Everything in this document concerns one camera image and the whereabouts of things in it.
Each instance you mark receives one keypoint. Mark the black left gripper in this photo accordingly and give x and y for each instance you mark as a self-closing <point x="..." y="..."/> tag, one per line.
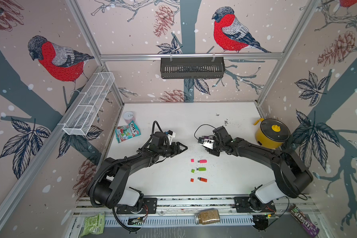
<point x="178" y="144"/>

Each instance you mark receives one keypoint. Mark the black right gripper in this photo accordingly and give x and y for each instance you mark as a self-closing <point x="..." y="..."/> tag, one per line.
<point x="215" y="152"/>

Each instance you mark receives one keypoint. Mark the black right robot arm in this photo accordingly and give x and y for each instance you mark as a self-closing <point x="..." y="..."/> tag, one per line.
<point x="292" y="176"/>

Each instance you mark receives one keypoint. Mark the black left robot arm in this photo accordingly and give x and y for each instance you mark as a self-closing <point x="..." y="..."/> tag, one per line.
<point x="108" y="187"/>

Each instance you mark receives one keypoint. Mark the red usb drive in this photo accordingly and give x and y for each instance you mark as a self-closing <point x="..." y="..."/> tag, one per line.
<point x="202" y="179"/>

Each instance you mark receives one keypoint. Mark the yellow pot with black lid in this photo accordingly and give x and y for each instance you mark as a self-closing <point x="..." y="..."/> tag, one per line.
<point x="271" y="133"/>

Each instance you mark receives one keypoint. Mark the green candy packet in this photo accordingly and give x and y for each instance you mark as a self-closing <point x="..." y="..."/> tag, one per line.
<point x="130" y="131"/>

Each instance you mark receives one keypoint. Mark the pink can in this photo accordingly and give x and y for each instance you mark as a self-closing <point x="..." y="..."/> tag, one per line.
<point x="129" y="117"/>

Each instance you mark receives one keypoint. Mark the glass jar of seeds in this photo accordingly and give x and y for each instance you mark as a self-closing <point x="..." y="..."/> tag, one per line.
<point x="209" y="216"/>

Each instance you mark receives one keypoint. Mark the green snack bag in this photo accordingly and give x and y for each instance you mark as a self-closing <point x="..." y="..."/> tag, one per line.
<point x="94" y="225"/>

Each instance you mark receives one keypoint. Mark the purple candy bar wrapper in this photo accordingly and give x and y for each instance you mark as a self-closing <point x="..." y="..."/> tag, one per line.
<point x="307" y="225"/>

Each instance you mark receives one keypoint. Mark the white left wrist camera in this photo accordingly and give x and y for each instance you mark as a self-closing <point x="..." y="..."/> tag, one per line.
<point x="170" y="135"/>

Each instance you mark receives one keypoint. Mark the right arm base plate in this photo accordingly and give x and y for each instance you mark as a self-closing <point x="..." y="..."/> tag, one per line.
<point x="245" y="204"/>

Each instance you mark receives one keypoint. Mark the black wire basket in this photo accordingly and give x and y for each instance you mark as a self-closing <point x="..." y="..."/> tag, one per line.
<point x="192" y="68"/>

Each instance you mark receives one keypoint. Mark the white wire mesh shelf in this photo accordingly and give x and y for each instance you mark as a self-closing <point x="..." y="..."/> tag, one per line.
<point x="85" y="112"/>

